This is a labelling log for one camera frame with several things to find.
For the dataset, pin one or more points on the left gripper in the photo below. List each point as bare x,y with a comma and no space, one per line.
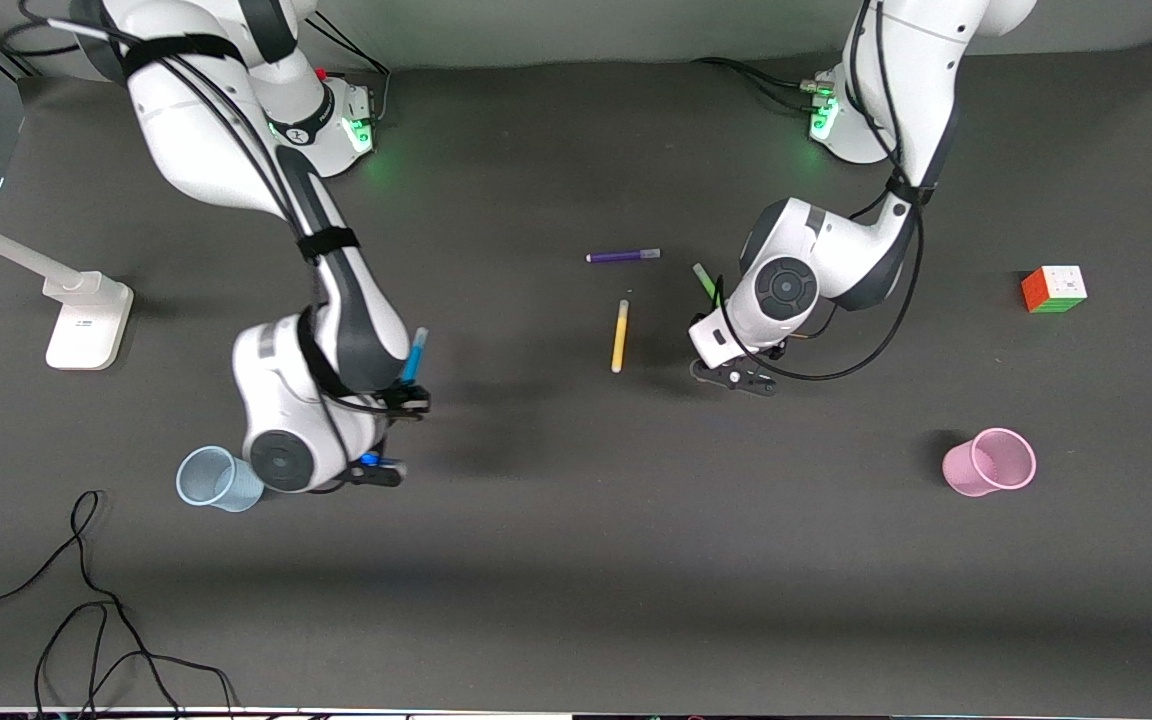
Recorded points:
776,353

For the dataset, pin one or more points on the blue marker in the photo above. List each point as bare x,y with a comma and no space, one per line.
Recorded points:
414,355

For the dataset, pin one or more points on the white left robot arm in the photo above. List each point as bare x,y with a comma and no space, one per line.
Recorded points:
926,80

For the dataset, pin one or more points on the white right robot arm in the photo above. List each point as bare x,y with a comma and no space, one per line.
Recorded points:
196,130

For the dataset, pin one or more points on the green marker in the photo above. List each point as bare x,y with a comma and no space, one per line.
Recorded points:
704,278

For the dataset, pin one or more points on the yellow marker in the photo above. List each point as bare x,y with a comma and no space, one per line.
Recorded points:
620,335

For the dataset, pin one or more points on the purple marker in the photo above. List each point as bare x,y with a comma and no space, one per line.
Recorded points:
621,256

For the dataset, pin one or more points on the light blue cup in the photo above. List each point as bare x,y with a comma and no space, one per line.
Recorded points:
206,480

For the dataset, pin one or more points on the pink cup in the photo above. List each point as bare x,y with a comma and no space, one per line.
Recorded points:
986,465

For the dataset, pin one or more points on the white stand with flat base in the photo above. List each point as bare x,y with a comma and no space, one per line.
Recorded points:
86,325

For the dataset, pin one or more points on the Rubik's cube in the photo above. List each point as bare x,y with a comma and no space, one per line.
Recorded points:
1054,290

